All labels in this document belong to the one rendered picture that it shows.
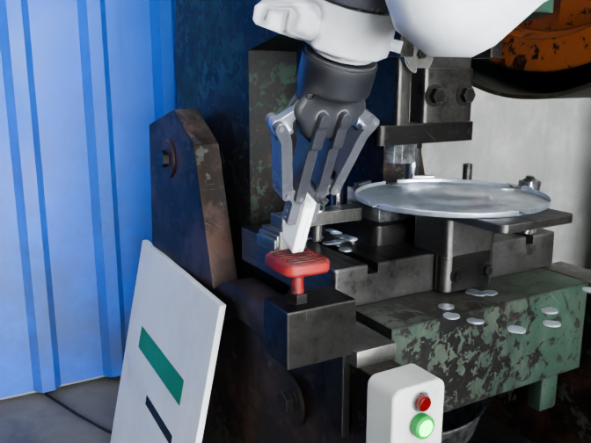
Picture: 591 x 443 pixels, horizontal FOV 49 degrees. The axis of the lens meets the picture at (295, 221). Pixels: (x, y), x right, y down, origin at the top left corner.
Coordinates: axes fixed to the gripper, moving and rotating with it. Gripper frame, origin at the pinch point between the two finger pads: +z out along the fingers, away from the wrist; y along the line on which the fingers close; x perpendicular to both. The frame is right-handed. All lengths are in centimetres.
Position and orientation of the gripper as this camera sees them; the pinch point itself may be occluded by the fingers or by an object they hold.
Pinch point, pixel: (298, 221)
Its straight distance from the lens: 73.9
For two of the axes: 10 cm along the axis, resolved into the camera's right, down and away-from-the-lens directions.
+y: 8.6, -1.2, 4.9
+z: -2.1, 8.1, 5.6
